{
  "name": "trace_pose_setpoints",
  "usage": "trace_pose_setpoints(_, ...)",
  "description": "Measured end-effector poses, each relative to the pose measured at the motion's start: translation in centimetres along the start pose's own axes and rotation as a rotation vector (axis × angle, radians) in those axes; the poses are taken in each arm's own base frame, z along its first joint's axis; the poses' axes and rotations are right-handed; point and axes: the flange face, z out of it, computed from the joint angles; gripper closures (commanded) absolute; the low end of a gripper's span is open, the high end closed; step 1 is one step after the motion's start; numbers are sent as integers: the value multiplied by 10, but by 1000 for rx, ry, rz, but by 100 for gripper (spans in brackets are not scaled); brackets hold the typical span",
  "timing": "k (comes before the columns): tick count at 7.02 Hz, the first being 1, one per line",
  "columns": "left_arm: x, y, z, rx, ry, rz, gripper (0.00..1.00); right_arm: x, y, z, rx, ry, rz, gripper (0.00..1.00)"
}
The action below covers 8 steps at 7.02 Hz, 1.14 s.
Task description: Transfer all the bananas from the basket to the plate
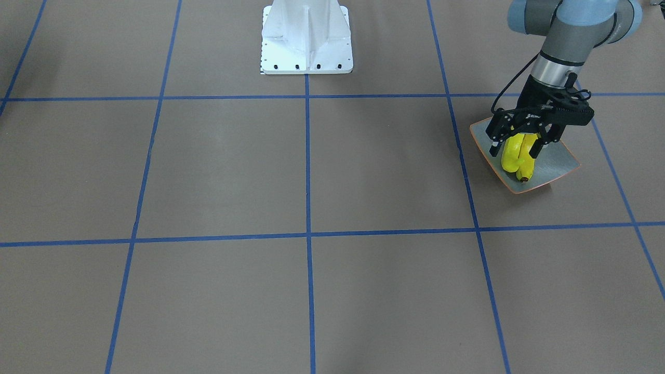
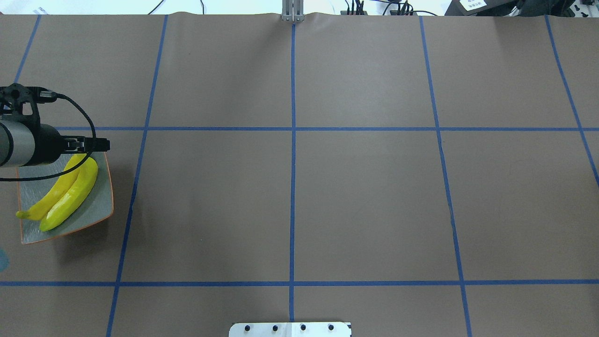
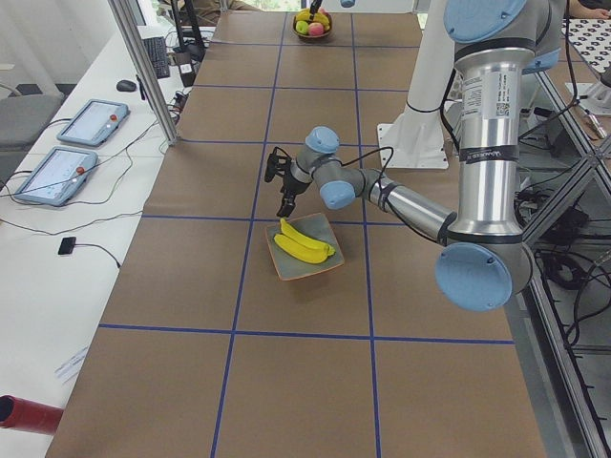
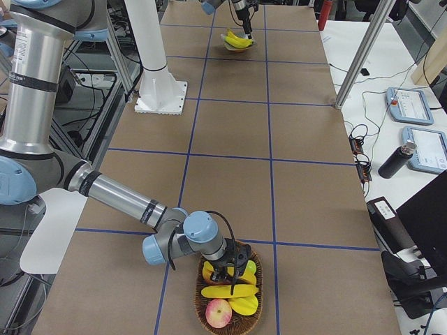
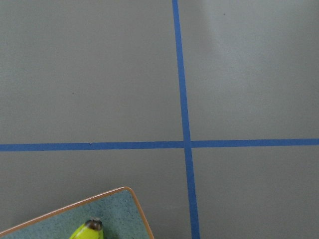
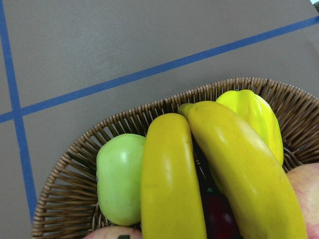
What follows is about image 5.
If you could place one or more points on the grey square plate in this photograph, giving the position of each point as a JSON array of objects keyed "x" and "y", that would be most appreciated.
[{"x": 118, "y": 209}]

